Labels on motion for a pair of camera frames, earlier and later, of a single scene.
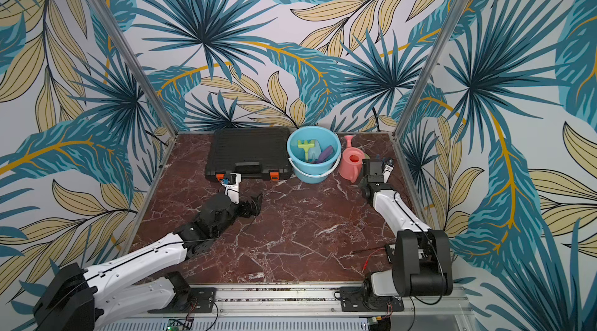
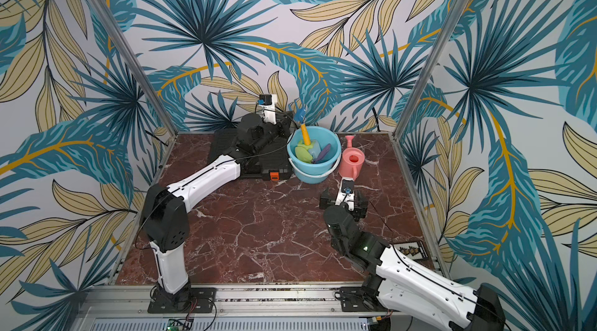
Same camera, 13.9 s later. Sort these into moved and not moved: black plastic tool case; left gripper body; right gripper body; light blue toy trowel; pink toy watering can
Moved: left gripper body; right gripper body
Not moved: light blue toy trowel; pink toy watering can; black plastic tool case
